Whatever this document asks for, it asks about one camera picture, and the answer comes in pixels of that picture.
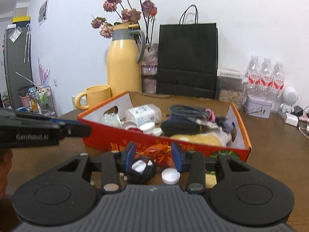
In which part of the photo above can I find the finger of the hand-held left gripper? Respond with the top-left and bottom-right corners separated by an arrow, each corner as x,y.
0,109 -> 84,125
59,124 -> 93,139

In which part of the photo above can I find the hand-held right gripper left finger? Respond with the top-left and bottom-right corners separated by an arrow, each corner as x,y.
57,142 -> 136,194

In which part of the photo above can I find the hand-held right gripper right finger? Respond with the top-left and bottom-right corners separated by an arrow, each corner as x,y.
171,142 -> 253,195

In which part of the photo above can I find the red cardboard box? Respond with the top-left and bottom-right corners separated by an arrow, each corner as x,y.
77,90 -> 252,163

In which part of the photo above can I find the yellow and white plush toy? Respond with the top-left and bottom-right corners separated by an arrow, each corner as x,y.
170,119 -> 232,147

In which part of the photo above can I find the black oval case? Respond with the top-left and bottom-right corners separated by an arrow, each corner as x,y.
160,119 -> 201,136

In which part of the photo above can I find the iridescent plastic bag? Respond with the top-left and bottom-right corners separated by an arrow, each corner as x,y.
103,112 -> 122,127

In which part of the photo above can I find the clear cotton swab box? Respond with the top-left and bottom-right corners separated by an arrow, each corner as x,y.
125,103 -> 162,127

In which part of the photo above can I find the purple cloth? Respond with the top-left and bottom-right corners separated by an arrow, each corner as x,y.
218,121 -> 236,132

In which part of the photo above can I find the person's left forearm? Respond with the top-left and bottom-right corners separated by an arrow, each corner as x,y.
0,149 -> 12,194

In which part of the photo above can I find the pink bin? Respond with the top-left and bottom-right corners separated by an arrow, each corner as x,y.
19,94 -> 32,108

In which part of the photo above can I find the yellow mug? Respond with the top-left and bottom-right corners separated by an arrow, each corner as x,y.
74,85 -> 111,110

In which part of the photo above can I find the black toothed hairband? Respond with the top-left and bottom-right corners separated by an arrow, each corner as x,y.
169,104 -> 210,120

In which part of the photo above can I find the grey refrigerator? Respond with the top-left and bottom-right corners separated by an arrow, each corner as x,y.
3,24 -> 33,109

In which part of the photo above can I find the yellow thermos jug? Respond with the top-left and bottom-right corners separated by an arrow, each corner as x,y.
106,24 -> 146,97

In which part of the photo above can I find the clear seed jar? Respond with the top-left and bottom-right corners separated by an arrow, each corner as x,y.
218,77 -> 243,107

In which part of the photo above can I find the fuzzy pink vase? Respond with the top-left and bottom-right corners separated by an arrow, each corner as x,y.
140,43 -> 159,94

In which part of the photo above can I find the printed tin box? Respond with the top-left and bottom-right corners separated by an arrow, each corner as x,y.
243,94 -> 273,119

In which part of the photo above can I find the black paper bag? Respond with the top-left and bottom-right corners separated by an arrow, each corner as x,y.
156,4 -> 219,100

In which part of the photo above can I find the white flat box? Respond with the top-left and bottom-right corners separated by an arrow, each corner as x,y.
217,67 -> 244,79

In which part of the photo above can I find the yellow box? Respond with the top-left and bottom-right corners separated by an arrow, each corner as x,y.
12,16 -> 31,28

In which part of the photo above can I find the clear water bottle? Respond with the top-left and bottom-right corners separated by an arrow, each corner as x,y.
272,61 -> 285,113
245,55 -> 261,97
260,57 -> 273,97

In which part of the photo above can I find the white charger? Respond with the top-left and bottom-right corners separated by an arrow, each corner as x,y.
284,113 -> 299,127

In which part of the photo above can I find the dried rose bouquet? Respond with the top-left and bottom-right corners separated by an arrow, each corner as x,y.
91,0 -> 158,44

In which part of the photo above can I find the white robot toy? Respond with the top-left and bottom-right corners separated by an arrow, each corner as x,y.
278,86 -> 298,115

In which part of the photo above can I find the wire rack with bottles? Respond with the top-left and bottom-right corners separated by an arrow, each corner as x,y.
29,86 -> 58,118

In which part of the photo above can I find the pink wall sticker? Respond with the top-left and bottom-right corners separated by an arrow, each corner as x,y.
38,58 -> 51,87

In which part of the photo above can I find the wall picture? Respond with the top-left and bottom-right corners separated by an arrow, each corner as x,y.
38,0 -> 50,26

